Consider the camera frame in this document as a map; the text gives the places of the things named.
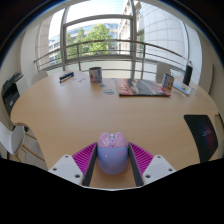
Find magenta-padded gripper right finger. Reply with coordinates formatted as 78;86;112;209
127;141;177;188

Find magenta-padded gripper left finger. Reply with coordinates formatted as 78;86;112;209
48;142;99;188

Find pink and lilac computer mouse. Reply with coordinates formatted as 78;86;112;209
96;131;130;176

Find black mouse pad swirl print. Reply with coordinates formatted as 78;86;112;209
183;114;220;164

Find white chair wooden legs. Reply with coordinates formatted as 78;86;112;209
0;121;46;168

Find red cover magazine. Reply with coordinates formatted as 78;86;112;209
114;78;172;98

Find black cylindrical bottle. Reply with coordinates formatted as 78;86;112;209
182;61;194;87

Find grey metal balcony railing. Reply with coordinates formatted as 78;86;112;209
33;39;189;80

